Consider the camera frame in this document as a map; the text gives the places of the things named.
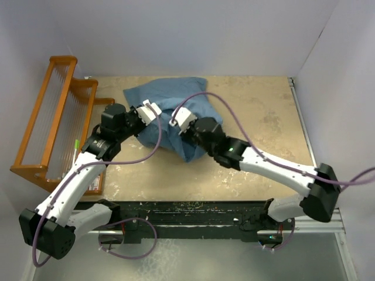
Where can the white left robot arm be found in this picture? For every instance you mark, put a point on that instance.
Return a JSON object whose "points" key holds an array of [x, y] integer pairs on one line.
{"points": [[47, 228]]}

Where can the blue pillowcase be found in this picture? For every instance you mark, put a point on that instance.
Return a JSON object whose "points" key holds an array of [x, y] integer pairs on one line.
{"points": [[167, 94]]}

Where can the orange wooden tiered rack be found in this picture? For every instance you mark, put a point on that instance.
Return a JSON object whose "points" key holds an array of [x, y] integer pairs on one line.
{"points": [[61, 114]]}

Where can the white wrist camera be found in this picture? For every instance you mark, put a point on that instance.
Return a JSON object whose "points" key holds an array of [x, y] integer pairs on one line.
{"points": [[182, 118], [148, 111]]}

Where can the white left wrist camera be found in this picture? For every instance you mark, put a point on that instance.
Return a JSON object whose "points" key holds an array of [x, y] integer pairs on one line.
{"points": [[148, 111]]}

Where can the green capped marker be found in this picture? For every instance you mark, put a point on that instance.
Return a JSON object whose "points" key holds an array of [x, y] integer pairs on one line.
{"points": [[76, 147]]}

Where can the aluminium frame rail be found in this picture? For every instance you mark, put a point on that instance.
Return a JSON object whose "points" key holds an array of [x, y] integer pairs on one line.
{"points": [[291, 83]]}

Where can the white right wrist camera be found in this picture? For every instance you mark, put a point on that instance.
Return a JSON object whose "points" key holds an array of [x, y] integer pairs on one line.
{"points": [[182, 118]]}

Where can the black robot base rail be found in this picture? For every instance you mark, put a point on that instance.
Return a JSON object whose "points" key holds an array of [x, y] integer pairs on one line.
{"points": [[241, 220]]}

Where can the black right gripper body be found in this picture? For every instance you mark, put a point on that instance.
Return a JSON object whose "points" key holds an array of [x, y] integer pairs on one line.
{"points": [[191, 134]]}

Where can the red white small box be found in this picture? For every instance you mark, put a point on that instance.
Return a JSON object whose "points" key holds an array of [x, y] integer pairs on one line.
{"points": [[96, 186]]}

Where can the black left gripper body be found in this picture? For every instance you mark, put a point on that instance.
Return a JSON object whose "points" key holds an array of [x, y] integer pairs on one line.
{"points": [[133, 123]]}

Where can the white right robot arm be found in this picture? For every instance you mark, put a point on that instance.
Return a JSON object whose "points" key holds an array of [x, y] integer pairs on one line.
{"points": [[316, 189]]}

